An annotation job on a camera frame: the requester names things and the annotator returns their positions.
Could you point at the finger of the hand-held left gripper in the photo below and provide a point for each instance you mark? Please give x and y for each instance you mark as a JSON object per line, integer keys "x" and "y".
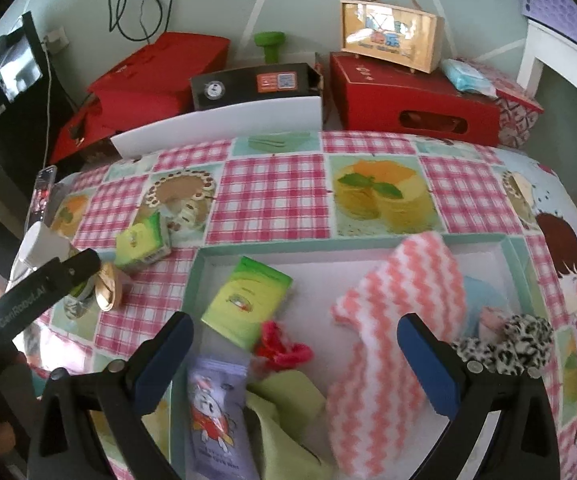
{"x": 81, "y": 265}

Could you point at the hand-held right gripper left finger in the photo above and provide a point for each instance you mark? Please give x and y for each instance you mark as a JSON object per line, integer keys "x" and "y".
{"x": 163, "y": 365}

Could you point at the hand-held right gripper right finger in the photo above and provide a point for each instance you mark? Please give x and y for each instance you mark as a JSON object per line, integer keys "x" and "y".
{"x": 428, "y": 365}

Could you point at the pink white striped sock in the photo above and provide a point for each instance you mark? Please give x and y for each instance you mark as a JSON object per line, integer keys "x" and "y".
{"x": 383, "y": 320}

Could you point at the purple cartoon tissue packet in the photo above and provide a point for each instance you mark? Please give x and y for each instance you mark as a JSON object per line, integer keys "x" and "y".
{"x": 216, "y": 420}

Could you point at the pale pink soft cloth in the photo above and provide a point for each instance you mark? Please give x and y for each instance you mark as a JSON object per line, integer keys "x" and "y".
{"x": 491, "y": 319}

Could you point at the leopard print scrunchie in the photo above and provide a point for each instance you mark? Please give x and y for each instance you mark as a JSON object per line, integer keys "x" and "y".
{"x": 523, "y": 335}

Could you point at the green tissue packet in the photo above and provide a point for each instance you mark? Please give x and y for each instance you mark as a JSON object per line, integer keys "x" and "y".
{"x": 243, "y": 305}

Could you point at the light green cloth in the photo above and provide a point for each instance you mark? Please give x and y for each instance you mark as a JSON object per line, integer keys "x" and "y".
{"x": 288, "y": 410}

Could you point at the white tray with teal rim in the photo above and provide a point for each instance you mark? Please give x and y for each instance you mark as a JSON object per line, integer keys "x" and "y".
{"x": 318, "y": 270}

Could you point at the brown wooden cylinder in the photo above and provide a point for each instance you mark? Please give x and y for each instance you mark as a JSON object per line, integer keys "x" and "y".
{"x": 108, "y": 287}

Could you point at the white capped green bottle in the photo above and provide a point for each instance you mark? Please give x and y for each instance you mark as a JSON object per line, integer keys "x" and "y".
{"x": 38, "y": 252}

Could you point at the small green carton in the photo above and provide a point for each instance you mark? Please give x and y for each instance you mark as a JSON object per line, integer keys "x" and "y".
{"x": 138, "y": 242}

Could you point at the smartphone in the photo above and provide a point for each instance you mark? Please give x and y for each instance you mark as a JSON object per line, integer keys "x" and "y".
{"x": 43, "y": 195}

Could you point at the blue face mask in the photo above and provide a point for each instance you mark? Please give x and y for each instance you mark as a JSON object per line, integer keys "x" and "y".
{"x": 483, "y": 292}

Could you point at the brown floral box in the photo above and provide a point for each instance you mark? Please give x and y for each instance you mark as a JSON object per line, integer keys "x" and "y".
{"x": 96, "y": 154}

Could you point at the white board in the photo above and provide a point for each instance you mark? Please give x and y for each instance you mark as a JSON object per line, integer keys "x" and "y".
{"x": 218, "y": 122}

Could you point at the black monitor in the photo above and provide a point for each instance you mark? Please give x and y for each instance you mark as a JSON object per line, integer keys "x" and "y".
{"x": 16, "y": 65}

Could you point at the red flat gift box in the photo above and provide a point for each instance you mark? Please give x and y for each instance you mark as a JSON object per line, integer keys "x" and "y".
{"x": 158, "y": 65}

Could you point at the black long box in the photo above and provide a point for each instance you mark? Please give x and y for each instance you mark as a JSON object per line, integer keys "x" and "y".
{"x": 248, "y": 85}

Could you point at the pink patterned box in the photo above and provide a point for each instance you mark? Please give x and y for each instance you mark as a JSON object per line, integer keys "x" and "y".
{"x": 518, "y": 110}

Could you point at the red box with window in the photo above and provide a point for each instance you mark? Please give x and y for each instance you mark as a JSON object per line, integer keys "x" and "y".
{"x": 393, "y": 95}

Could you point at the green dumbbell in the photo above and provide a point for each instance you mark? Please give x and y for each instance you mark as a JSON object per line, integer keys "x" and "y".
{"x": 268, "y": 42}

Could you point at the blue wipes pack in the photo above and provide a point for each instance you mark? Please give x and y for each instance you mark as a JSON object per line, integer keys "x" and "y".
{"x": 466, "y": 75}

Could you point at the white side table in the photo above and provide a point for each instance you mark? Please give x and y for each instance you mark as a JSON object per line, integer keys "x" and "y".
{"x": 558, "y": 45}

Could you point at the white wall socket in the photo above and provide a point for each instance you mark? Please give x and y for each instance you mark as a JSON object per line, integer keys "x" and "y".
{"x": 57, "y": 40}

